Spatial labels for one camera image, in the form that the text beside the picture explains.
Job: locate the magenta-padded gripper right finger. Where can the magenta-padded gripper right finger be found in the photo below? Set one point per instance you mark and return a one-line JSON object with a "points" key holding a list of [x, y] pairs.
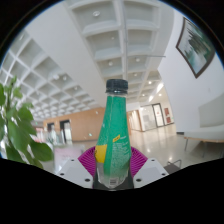
{"points": [[149, 171]]}

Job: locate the green potted plant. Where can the green potted plant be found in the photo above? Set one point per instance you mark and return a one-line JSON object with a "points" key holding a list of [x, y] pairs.
{"points": [[18, 133]]}

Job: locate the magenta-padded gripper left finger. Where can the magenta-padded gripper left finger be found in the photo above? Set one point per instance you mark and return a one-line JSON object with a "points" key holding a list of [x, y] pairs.
{"points": [[74, 170]]}

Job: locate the long white bench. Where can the long white bench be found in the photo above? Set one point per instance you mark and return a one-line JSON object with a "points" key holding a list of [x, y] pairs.
{"points": [[208, 133]]}

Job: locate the framed landscape picture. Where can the framed landscape picture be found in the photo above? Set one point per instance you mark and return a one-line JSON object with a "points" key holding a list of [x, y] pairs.
{"points": [[196, 46]]}

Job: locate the round ceiling lights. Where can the round ceiling lights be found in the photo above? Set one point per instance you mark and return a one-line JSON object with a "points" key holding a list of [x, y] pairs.
{"points": [[110, 63]]}

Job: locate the green plastic drink bottle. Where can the green plastic drink bottle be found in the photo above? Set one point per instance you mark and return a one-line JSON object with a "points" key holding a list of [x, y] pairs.
{"points": [[112, 140]]}

